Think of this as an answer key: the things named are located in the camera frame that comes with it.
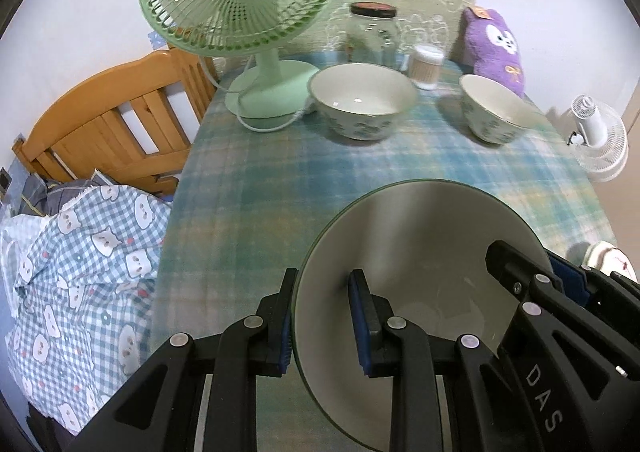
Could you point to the plaid tablecloth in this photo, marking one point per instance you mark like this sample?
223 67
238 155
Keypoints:
300 182

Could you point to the blue checked printed blanket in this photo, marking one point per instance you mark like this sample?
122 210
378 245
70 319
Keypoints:
75 282

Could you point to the glass jar with dark lid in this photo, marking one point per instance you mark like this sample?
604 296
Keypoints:
372 39

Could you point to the cotton swab container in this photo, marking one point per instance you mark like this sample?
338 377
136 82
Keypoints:
427 69

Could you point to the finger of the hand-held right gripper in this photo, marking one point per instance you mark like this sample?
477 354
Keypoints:
520 277
570 277

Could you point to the blue wall sticker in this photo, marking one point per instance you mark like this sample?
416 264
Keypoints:
157 40

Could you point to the green floral ceramic bowl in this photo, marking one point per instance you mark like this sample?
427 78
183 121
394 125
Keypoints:
360 97
492 107
425 242

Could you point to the white clip fan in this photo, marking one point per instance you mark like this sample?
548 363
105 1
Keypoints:
607 147

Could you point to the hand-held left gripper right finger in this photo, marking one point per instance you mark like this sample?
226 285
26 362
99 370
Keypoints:
357 322

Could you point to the grey cloth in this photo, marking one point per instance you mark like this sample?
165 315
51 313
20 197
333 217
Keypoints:
55 194

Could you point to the wooden bed headboard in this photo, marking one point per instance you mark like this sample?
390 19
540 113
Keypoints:
75 122

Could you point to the purple plush rabbit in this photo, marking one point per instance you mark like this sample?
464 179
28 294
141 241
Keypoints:
492 47

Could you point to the wall socket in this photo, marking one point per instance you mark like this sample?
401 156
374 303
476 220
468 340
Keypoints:
5 178

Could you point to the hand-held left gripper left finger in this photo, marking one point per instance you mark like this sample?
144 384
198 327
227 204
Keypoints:
286 337

